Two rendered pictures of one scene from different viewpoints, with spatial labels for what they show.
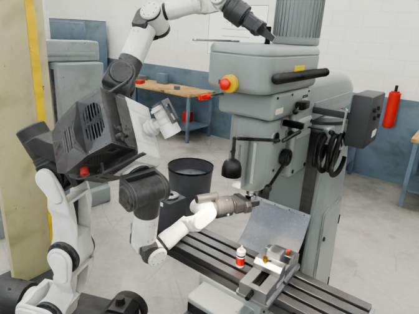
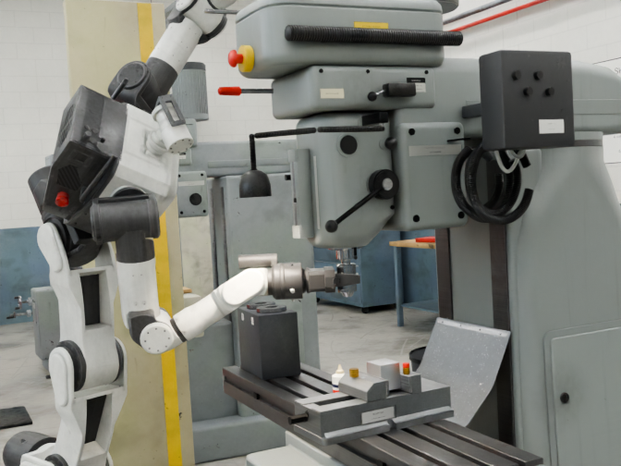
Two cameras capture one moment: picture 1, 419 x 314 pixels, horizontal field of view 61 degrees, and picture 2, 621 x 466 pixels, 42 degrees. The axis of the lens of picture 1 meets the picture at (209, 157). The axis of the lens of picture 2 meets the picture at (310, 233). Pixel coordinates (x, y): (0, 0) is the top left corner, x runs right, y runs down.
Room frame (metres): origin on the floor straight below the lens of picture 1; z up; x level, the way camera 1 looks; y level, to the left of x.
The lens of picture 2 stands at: (-0.37, -1.05, 1.45)
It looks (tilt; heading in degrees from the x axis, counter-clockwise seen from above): 3 degrees down; 28
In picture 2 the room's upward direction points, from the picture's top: 3 degrees counter-clockwise
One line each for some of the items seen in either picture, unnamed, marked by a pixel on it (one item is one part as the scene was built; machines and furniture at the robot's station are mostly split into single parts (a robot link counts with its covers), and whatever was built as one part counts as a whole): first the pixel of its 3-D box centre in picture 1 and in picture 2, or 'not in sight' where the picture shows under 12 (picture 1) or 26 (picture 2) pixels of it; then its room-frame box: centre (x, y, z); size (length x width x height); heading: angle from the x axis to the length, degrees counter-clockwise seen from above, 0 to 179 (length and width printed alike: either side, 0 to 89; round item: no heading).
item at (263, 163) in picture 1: (256, 149); (343, 180); (1.40, -0.19, 1.47); 0.21 x 0.19 x 0.32; 54
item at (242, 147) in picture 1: (240, 162); (300, 193); (1.31, -0.12, 1.44); 0.04 x 0.04 x 0.21; 54
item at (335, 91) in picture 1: (309, 92); (502, 101); (1.80, -0.48, 1.66); 0.80 x 0.23 x 0.20; 144
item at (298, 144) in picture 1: (277, 140); (409, 177); (1.55, -0.31, 1.47); 0.24 x 0.19 x 0.26; 54
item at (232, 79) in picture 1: (229, 83); (245, 58); (1.21, -0.05, 1.76); 0.06 x 0.02 x 0.06; 54
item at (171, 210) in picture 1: (163, 208); (267, 337); (1.69, 0.23, 1.01); 0.22 x 0.12 x 0.20; 50
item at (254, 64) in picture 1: (266, 65); (338, 40); (1.41, -0.20, 1.81); 0.47 x 0.26 x 0.16; 144
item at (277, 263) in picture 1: (269, 265); (362, 386); (1.26, -0.28, 1.00); 0.12 x 0.06 x 0.04; 56
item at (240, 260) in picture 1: (240, 255); (340, 386); (1.37, -0.17, 0.97); 0.04 x 0.04 x 0.11
